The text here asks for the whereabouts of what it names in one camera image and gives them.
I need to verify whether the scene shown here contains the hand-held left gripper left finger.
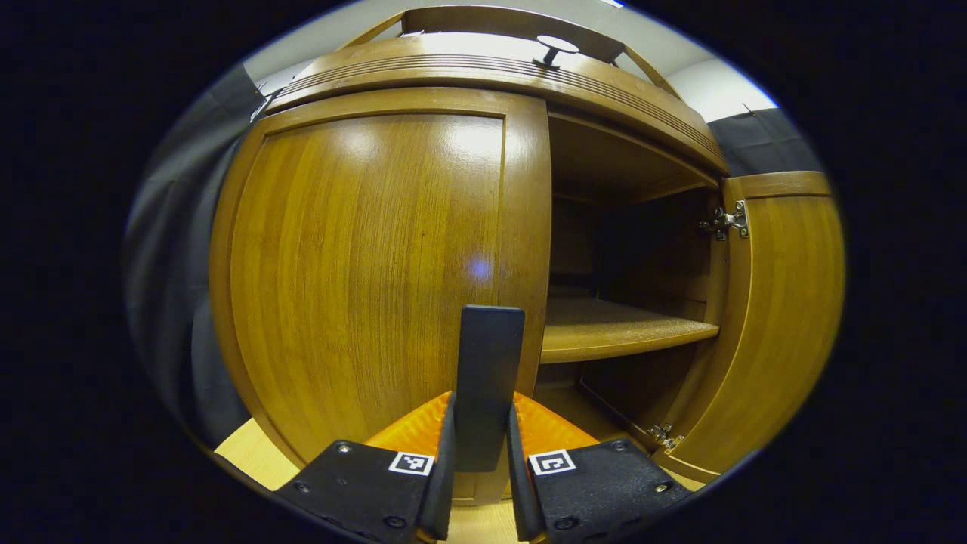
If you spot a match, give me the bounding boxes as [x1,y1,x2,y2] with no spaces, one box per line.
[273,389,458,543]

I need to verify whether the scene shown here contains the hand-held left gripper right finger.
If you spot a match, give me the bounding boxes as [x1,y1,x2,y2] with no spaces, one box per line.
[505,391,692,543]

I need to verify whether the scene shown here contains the black door handle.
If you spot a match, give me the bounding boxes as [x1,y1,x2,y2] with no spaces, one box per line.
[453,304,527,473]

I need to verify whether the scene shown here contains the wooden cabinet door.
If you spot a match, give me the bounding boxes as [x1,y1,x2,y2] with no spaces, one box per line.
[209,87,554,503]
[653,171,845,484]

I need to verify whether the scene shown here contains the wooden double-door shoe cabinet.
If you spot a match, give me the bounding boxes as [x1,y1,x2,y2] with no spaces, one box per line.
[257,4,732,462]

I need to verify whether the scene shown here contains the metal door hinge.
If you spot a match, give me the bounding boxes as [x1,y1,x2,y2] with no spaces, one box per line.
[698,200,750,241]
[647,423,685,454]

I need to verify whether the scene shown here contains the wooden inner shelf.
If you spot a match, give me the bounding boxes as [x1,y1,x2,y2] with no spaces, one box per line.
[540,297,721,365]

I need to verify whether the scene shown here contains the wooden grooved drawer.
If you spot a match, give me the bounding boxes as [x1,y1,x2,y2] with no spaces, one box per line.
[266,34,730,176]

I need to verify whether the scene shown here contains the black round drawer knob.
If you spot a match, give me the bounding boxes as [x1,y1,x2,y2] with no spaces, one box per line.
[531,35,581,70]

